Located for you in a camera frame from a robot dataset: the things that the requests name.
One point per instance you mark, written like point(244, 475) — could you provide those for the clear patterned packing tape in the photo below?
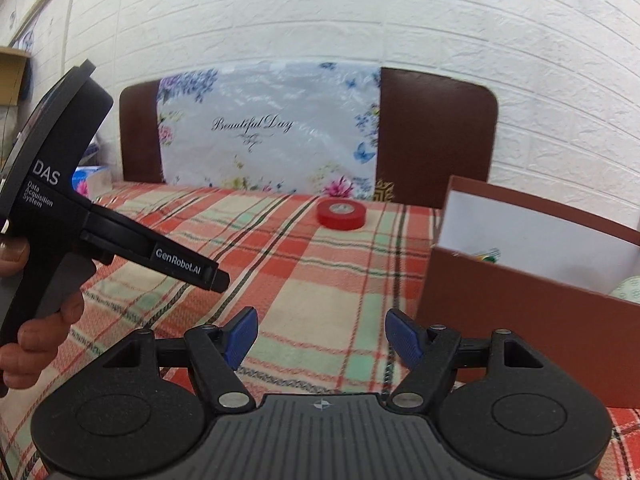
point(628, 290)

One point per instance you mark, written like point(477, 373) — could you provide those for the floral plastic-wrapped pillow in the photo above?
point(288, 127)

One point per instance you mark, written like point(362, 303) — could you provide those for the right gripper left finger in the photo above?
point(215, 354)

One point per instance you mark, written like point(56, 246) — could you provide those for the blue tissue pack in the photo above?
point(92, 181)

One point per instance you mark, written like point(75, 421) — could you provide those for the brown cardboard shoe box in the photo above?
point(551, 285)

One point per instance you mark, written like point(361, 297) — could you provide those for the plaid bed blanket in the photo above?
point(321, 297)

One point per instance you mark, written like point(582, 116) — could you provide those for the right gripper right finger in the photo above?
point(430, 356)

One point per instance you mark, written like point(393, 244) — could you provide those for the person's left hand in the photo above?
point(37, 344)

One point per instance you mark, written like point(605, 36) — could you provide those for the red tape roll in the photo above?
point(341, 214)

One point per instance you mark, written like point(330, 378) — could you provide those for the green paper box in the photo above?
point(492, 255)

